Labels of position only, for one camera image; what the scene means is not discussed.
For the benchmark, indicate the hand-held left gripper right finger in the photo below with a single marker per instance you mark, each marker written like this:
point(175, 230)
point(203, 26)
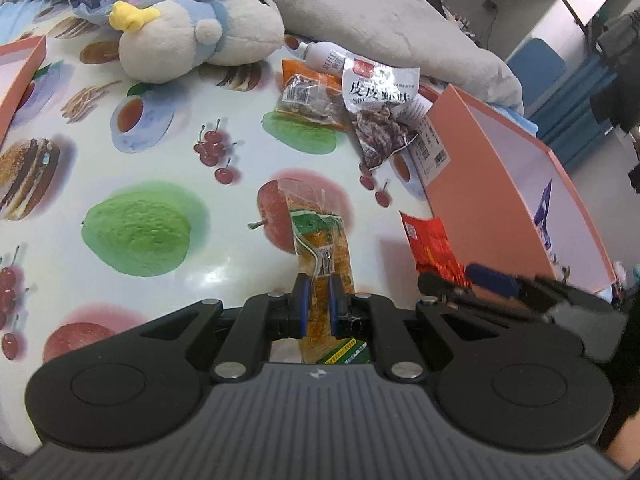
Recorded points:
point(336, 310)

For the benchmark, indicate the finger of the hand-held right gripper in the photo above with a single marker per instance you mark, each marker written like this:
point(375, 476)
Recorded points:
point(440, 284)
point(495, 277)

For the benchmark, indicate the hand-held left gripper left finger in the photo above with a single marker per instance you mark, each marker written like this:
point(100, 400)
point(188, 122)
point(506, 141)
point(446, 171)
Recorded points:
point(301, 310)

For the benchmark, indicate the red foil snack packet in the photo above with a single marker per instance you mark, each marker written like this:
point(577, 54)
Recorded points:
point(430, 240)

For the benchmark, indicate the clear orange packet green label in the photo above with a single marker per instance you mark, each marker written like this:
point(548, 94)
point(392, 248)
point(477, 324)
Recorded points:
point(320, 240)

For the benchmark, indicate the orange cardboard box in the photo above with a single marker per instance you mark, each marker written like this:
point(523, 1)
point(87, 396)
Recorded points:
point(480, 185)
point(20, 75)

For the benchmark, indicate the person's right forearm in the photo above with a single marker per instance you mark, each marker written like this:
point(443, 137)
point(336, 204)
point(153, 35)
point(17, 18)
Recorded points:
point(627, 442)

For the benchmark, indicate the white barcode packet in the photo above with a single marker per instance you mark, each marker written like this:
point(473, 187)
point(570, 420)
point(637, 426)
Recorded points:
point(430, 145)

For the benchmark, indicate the white dried shrimp packet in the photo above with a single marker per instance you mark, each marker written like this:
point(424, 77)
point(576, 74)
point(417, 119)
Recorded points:
point(380, 125)

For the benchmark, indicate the blue cloth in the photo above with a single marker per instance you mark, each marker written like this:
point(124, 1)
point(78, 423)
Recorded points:
point(575, 125)

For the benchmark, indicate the blue chair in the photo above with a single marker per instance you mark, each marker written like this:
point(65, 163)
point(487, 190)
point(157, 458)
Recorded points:
point(535, 70)

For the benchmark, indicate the fruit print tablecloth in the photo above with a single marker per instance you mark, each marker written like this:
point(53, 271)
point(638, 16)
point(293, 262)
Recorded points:
point(150, 160)

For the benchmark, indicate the orange snack packet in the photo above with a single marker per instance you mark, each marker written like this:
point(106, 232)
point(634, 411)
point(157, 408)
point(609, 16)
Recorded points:
point(310, 95)

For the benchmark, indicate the black bag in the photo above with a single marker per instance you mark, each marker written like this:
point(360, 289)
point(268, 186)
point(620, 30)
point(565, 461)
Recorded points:
point(620, 60)

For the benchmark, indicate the white plastic bottle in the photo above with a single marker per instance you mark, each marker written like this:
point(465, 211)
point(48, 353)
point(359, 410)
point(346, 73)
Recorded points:
point(322, 55)

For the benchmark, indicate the grey plush cushion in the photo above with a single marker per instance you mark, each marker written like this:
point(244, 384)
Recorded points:
point(375, 20)

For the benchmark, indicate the white blue plush duck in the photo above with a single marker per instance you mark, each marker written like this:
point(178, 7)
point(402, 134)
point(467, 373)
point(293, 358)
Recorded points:
point(170, 40)

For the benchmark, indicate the black wall plug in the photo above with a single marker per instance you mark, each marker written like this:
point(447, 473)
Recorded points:
point(489, 6)

